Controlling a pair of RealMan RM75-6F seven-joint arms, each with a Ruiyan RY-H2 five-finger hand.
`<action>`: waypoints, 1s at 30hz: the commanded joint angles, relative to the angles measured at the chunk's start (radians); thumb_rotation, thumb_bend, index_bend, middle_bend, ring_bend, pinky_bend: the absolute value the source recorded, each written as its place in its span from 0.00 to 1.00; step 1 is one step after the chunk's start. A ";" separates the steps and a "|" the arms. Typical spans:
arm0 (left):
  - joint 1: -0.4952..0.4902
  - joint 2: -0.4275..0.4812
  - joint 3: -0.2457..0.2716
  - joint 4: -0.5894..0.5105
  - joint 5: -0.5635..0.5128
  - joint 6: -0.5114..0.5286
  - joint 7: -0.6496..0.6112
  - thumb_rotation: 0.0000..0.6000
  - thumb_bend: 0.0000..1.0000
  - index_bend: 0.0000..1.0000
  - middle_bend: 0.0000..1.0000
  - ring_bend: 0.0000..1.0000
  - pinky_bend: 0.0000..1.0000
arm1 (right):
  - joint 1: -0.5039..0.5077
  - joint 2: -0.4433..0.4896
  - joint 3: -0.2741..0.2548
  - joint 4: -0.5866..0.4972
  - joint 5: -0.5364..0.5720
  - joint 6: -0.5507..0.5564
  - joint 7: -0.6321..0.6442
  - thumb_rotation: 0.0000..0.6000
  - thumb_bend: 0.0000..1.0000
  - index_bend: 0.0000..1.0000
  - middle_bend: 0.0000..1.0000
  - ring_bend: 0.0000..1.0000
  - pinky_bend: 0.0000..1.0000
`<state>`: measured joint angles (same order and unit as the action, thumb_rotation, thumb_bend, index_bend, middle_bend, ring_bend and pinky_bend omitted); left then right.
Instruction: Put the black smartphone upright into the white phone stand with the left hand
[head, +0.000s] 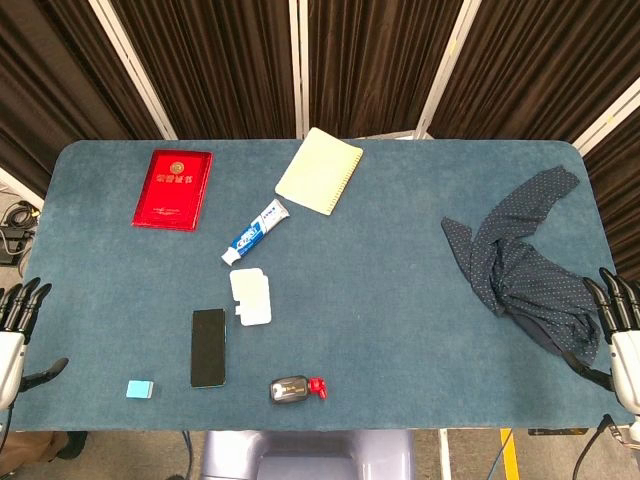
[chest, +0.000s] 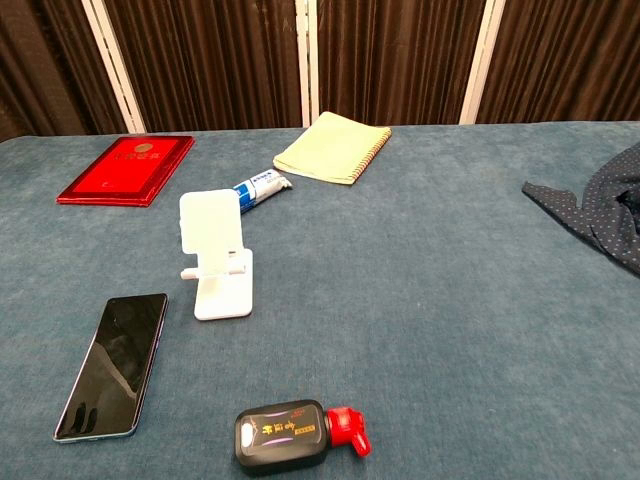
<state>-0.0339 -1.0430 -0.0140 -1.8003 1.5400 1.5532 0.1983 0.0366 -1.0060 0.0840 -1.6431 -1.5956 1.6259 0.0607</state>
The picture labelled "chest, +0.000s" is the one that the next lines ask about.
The black smartphone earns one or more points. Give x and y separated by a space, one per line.
110 365

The white folding phone stand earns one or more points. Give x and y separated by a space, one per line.
210 220

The blue white toothpaste tube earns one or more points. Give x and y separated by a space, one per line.
261 187

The yellow spiral notebook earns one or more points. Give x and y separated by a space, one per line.
330 147

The blue felt table cover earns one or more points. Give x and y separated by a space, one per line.
400 300

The brown fabric folding screen panel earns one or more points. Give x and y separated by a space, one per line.
210 60
565 60
395 60
40 65

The black ink bottle red cap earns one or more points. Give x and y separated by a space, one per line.
280 435

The red certificate book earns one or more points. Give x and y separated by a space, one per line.
125 170

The dark blue dotted cloth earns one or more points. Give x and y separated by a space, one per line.
600 210

